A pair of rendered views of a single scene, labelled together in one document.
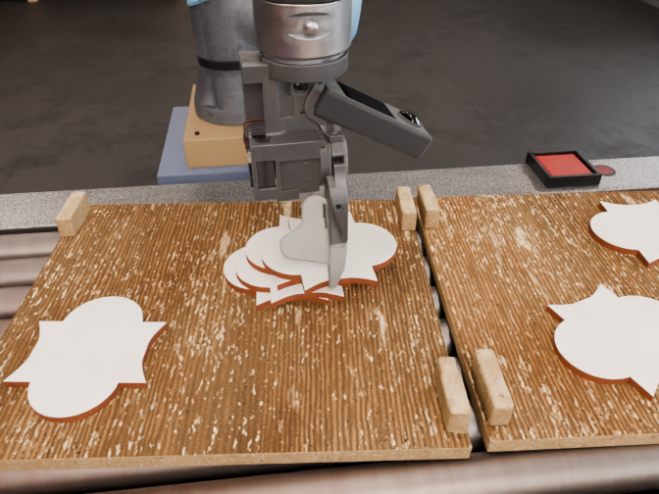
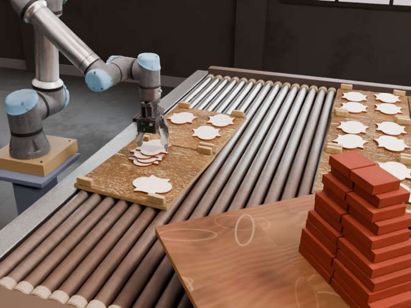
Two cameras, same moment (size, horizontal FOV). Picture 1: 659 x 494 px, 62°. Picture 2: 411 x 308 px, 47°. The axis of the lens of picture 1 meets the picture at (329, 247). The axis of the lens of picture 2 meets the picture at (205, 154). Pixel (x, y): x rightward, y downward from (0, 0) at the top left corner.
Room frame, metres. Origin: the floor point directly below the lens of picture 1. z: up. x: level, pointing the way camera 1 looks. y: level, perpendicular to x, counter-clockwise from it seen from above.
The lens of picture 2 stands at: (-0.39, 1.40, 1.73)
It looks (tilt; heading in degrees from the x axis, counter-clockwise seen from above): 26 degrees down; 294
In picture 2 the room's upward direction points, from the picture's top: 1 degrees clockwise
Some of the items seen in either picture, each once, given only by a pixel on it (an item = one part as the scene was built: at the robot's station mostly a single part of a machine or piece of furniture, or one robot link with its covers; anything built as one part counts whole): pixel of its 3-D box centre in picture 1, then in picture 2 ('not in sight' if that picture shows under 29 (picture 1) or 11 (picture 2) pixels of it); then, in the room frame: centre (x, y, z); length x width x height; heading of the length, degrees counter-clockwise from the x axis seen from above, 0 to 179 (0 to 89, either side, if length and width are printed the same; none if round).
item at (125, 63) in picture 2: not in sight; (121, 68); (0.54, 0.04, 1.27); 0.11 x 0.11 x 0.08; 1
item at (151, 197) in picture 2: not in sight; (156, 198); (0.27, 0.29, 0.95); 0.06 x 0.02 x 0.03; 2
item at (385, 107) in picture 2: not in sight; (371, 102); (-0.23, -0.97, 0.94); 0.41 x 0.35 x 0.04; 96
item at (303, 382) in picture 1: (229, 302); (148, 170); (0.41, 0.10, 0.93); 0.41 x 0.35 x 0.02; 92
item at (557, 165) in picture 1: (562, 169); not in sight; (0.69, -0.33, 0.92); 0.06 x 0.06 x 0.01; 7
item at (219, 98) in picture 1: (235, 78); (28, 139); (0.91, 0.16, 0.97); 0.15 x 0.15 x 0.10
